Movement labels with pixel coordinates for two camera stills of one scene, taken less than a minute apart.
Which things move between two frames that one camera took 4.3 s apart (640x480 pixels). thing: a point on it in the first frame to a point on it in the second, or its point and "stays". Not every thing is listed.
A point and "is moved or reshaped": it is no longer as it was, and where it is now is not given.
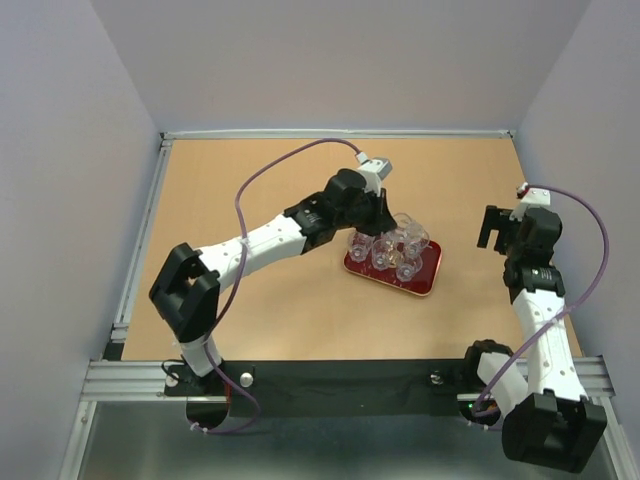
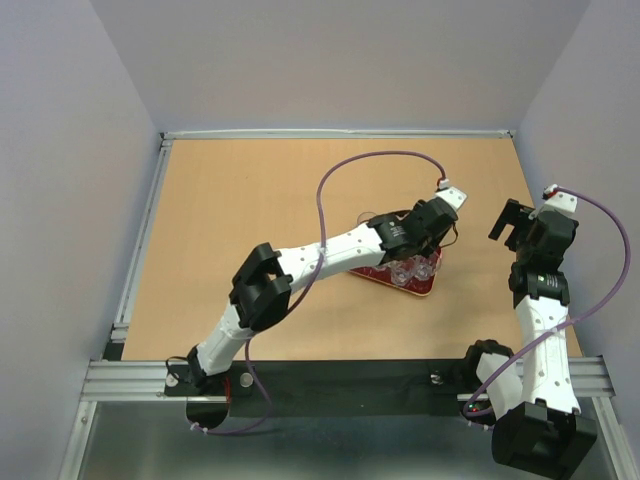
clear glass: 410,231 is moved or reshaped
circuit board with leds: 467,407 stays
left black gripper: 381,219 to 433,245
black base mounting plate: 330,388 stays
